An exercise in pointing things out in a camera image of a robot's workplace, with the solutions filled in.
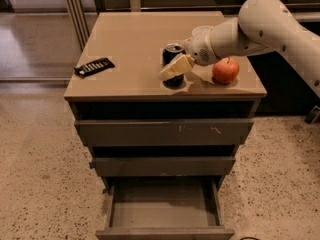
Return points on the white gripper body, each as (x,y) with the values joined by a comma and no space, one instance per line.
(199,49)

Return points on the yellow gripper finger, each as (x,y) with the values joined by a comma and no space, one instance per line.
(181,64)

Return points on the blue pepsi can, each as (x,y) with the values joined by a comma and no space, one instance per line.
(169,57)

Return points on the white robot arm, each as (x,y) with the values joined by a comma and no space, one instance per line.
(261,26)

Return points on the grey drawer cabinet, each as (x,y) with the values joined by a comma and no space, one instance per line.
(132,90)

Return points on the grey middle drawer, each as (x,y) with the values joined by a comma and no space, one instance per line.
(163,166)

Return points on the grey top drawer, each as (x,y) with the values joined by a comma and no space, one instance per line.
(184,132)

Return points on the grey open bottom drawer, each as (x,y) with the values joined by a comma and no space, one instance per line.
(164,208)

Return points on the white bowl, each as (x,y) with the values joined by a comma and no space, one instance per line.
(200,29)

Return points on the red apple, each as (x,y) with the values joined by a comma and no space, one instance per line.
(226,70)

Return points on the black snack bar wrapper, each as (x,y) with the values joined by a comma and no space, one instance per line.
(93,67)

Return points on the dark object on floor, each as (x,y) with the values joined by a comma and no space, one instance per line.
(313,116)

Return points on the metal railing frame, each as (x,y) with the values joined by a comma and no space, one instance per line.
(186,0)

